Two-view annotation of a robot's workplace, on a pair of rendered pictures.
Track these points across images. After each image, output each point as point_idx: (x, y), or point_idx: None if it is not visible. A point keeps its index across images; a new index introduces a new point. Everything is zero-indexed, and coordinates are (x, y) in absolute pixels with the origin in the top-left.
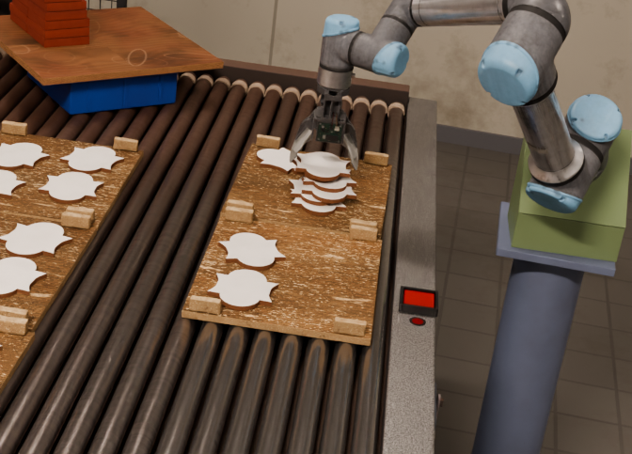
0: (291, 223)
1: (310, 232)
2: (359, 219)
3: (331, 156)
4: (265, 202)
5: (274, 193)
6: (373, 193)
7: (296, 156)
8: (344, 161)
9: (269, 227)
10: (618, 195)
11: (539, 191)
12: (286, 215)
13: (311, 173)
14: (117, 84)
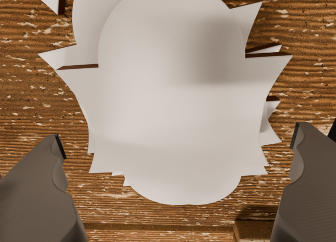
0: (138, 224)
1: (172, 238)
2: (258, 188)
3: (205, 32)
4: (74, 177)
5: (74, 136)
6: (325, 55)
7: (66, 158)
8: (265, 66)
9: (110, 238)
10: None
11: None
12: (125, 207)
13: (145, 197)
14: None
